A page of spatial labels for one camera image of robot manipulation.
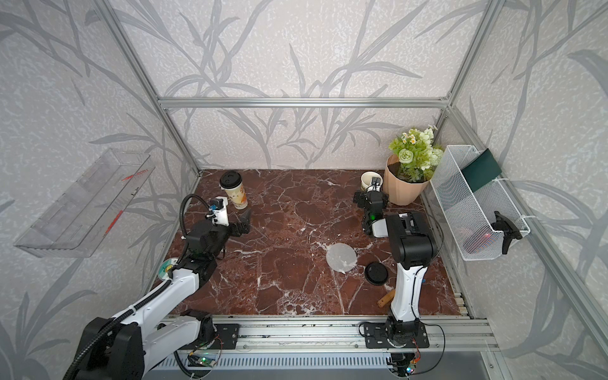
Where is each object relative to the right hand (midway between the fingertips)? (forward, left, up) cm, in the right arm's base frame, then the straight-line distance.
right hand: (370, 187), depth 102 cm
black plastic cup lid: (-3, +58, +9) cm, 59 cm away
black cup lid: (-35, +1, -8) cm, 36 cm away
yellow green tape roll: (-34, +75, 0) cm, 83 cm away
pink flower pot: (-4, -11, +2) cm, 12 cm away
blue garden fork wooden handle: (-44, 0, -7) cm, 44 cm away
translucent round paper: (-28, +14, -9) cm, 33 cm away
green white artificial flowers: (-2, -15, +19) cm, 24 cm away
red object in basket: (-37, -21, +20) cm, 47 cm away
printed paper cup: (-5, +56, +2) cm, 57 cm away
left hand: (-19, +50, +11) cm, 55 cm away
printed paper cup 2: (0, +2, +7) cm, 7 cm away
